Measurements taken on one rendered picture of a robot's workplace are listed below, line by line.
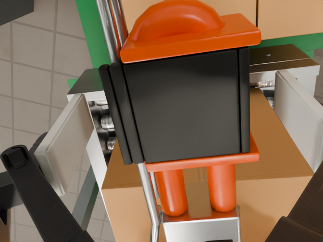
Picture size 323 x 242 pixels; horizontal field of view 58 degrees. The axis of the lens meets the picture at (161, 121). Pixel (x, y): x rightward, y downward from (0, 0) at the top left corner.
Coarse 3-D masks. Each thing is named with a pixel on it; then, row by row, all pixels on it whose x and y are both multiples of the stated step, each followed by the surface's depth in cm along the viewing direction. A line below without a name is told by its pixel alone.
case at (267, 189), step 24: (264, 96) 82; (264, 120) 71; (264, 144) 62; (288, 144) 61; (120, 168) 61; (192, 168) 58; (240, 168) 57; (264, 168) 56; (288, 168) 55; (120, 192) 56; (240, 192) 55; (264, 192) 55; (288, 192) 55; (120, 216) 59; (144, 216) 59; (240, 216) 58; (264, 216) 58; (120, 240) 63; (144, 240) 63; (264, 240) 62
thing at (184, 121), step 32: (224, 32) 15; (256, 32) 15; (128, 64) 16; (160, 64) 16; (192, 64) 16; (224, 64) 16; (160, 96) 17; (192, 96) 16; (224, 96) 16; (160, 128) 18; (192, 128) 18; (224, 128) 17; (160, 160) 19; (192, 160) 19; (224, 160) 19; (256, 160) 19
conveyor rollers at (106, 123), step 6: (252, 84) 86; (258, 84) 86; (264, 84) 86; (270, 84) 86; (96, 102) 91; (102, 102) 91; (270, 102) 90; (108, 114) 97; (102, 120) 95; (108, 120) 95; (102, 126) 96; (108, 126) 96; (108, 138) 101; (114, 138) 100; (108, 144) 100
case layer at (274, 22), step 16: (128, 0) 77; (144, 0) 76; (160, 0) 76; (208, 0) 76; (224, 0) 76; (240, 0) 76; (256, 0) 76; (272, 0) 75; (288, 0) 75; (304, 0) 75; (320, 0) 75; (128, 16) 79; (256, 16) 79; (272, 16) 77; (288, 16) 77; (304, 16) 77; (320, 16) 77; (128, 32) 81; (272, 32) 79; (288, 32) 79; (304, 32) 79; (320, 32) 79
